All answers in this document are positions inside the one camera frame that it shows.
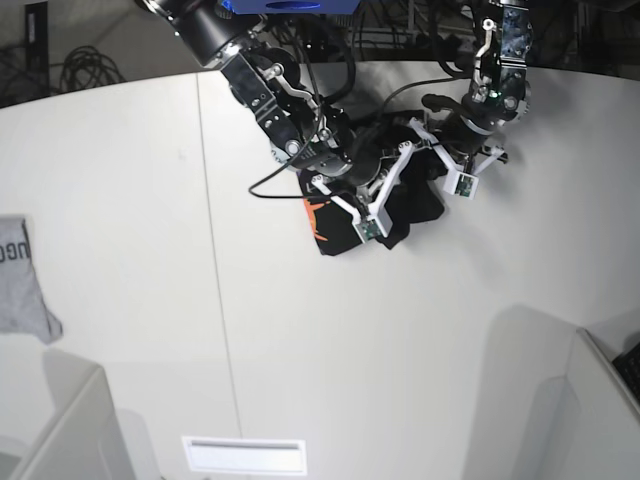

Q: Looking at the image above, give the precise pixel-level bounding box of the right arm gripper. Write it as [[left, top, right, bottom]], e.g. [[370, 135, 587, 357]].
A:
[[309, 112, 398, 200]]

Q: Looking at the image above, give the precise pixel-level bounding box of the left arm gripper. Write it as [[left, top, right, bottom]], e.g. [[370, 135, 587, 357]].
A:
[[422, 93, 510, 165]]

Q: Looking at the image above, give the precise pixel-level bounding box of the black T-shirt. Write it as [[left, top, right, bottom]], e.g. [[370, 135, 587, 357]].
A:
[[296, 110, 445, 257]]

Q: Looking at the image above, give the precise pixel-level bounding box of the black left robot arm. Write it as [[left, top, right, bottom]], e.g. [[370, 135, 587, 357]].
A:
[[421, 1, 533, 172]]

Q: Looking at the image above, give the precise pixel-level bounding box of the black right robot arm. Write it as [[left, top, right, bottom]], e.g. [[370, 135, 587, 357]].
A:
[[138, 1, 384, 195]]

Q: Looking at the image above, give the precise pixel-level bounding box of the blue box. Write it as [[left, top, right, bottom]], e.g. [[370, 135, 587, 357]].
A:
[[222, 0, 360, 15]]

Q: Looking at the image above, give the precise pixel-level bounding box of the black keyboard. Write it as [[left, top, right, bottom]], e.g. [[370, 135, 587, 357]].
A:
[[613, 344, 640, 400]]

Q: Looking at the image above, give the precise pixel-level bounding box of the white bin right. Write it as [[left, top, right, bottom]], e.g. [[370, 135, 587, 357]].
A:
[[515, 329, 639, 479]]

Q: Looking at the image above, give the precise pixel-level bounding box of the white bin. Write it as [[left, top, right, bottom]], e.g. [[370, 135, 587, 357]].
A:
[[1, 349, 136, 479], [515, 329, 639, 479]]

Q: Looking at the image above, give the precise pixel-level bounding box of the grey folded garment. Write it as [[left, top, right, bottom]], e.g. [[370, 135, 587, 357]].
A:
[[1, 216, 63, 345]]

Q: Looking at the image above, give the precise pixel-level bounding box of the white bin left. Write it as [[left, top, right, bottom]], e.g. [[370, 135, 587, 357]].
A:
[[1, 349, 136, 479]]

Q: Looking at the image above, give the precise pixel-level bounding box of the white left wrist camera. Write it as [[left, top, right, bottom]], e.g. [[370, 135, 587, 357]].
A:
[[442, 170, 479, 199]]

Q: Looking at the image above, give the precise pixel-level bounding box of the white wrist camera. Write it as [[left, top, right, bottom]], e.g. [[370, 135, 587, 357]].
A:
[[442, 170, 479, 199], [352, 212, 393, 243]]

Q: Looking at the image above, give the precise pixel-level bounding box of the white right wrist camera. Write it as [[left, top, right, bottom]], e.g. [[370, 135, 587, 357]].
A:
[[352, 212, 393, 243]]

